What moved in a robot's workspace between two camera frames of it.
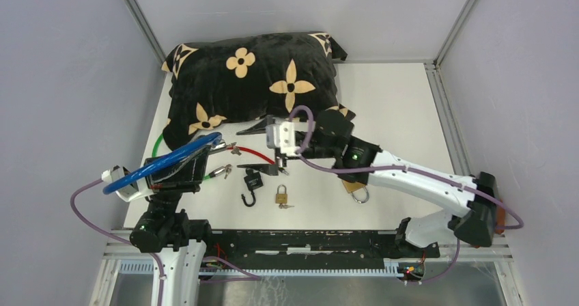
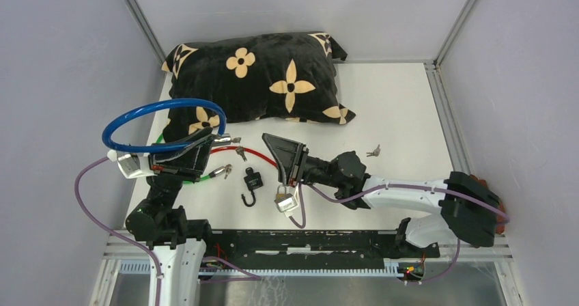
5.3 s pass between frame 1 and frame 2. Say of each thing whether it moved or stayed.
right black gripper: moved
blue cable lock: moved
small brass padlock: stayed
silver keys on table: stayed
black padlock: stayed
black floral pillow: stayed
